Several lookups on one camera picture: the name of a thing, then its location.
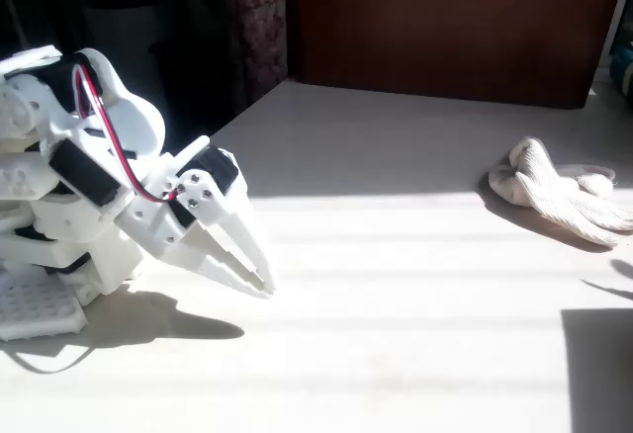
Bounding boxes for white knitted glove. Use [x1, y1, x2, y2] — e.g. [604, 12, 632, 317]
[488, 136, 633, 249]

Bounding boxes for floral patterned curtain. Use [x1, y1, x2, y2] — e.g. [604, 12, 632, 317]
[230, 0, 290, 104]

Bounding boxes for dark brown wooden panel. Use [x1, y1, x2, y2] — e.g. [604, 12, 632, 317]
[295, 0, 630, 111]

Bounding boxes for teal round object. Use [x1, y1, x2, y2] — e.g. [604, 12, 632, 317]
[608, 45, 633, 92]

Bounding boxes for red white black servo cable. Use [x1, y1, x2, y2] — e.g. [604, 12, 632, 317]
[71, 62, 180, 205]

